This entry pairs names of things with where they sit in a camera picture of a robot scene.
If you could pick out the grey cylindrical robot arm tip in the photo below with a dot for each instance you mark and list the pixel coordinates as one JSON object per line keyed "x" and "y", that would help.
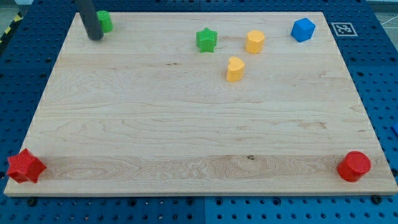
{"x": 86, "y": 9}

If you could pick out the blue cube block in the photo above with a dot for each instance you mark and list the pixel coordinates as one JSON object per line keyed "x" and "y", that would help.
{"x": 303, "y": 29}

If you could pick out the wooden board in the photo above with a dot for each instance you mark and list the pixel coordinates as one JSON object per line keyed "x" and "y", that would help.
{"x": 143, "y": 113}

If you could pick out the yellow heart block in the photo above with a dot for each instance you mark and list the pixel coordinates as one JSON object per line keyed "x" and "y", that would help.
{"x": 235, "y": 71}

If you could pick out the green star block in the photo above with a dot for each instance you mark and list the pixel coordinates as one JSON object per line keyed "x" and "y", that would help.
{"x": 206, "y": 40}

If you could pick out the yellow hexagon block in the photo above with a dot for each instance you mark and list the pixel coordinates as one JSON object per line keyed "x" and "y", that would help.
{"x": 254, "y": 41}

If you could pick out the green cylinder block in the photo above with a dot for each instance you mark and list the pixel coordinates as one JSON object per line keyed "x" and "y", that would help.
{"x": 105, "y": 21}

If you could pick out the red cylinder block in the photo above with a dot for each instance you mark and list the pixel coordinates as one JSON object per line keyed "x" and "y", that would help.
{"x": 354, "y": 166}

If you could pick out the white fiducial marker tag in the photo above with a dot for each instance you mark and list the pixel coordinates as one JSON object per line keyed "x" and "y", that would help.
{"x": 344, "y": 29}

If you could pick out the red star block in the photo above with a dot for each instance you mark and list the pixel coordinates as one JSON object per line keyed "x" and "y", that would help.
{"x": 25, "y": 167}

